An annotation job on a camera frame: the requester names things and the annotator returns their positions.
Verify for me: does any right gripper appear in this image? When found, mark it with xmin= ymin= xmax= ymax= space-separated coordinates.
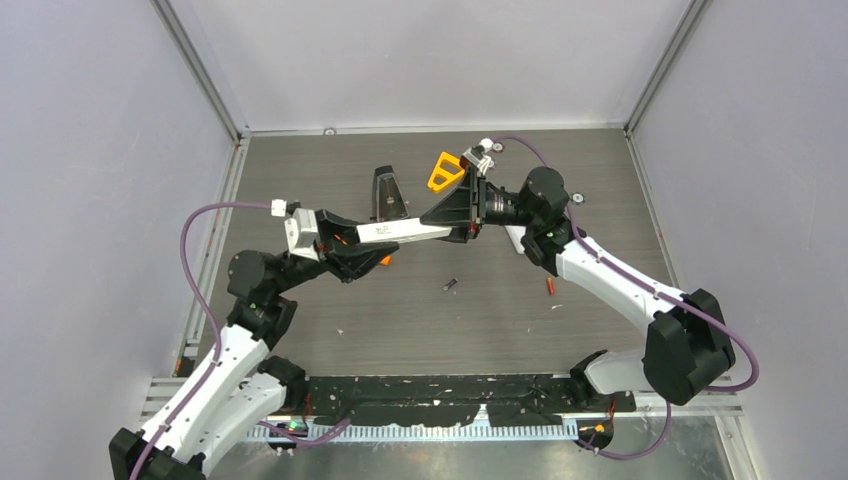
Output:
xmin=419 ymin=167 xmax=538 ymax=246

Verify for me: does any black metronome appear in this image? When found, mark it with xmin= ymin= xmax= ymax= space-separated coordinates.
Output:
xmin=371 ymin=165 xmax=410 ymax=222

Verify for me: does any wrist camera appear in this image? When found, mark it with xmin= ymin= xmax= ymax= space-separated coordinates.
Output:
xmin=271 ymin=199 xmax=319 ymax=261
xmin=461 ymin=138 xmax=495 ymax=177

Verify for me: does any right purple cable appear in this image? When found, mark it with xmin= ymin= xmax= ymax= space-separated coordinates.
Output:
xmin=490 ymin=135 xmax=761 ymax=462

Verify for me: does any black battery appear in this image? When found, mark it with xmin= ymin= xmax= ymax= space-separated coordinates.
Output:
xmin=442 ymin=278 xmax=458 ymax=292

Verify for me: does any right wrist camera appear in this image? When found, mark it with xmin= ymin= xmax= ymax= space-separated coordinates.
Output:
xmin=461 ymin=138 xmax=495 ymax=177

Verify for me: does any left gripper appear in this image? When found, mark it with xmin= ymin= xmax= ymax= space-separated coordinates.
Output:
xmin=271 ymin=210 xmax=398 ymax=296

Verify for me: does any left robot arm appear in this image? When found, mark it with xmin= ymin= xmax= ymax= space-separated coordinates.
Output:
xmin=109 ymin=200 xmax=418 ymax=479

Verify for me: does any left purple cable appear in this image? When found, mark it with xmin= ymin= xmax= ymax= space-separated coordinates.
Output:
xmin=129 ymin=200 xmax=352 ymax=480

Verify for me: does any purple cable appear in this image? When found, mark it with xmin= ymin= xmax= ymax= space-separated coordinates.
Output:
xmin=490 ymin=135 xmax=761 ymax=462
xmin=129 ymin=200 xmax=352 ymax=480

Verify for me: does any long white box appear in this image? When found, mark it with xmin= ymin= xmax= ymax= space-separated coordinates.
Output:
xmin=355 ymin=218 xmax=452 ymax=244

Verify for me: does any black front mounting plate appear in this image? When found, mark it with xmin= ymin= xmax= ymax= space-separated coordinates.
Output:
xmin=283 ymin=373 xmax=636 ymax=427

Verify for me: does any yellow triangle bracket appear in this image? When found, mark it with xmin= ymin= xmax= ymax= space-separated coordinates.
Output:
xmin=427 ymin=152 xmax=466 ymax=194

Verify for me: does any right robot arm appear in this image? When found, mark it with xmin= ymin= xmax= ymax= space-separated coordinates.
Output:
xmin=421 ymin=167 xmax=736 ymax=411

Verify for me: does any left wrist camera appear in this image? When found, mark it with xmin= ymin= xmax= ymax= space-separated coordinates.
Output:
xmin=271 ymin=199 xmax=319 ymax=261

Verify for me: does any white remote control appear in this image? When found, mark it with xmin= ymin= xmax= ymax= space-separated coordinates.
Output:
xmin=505 ymin=225 xmax=526 ymax=255

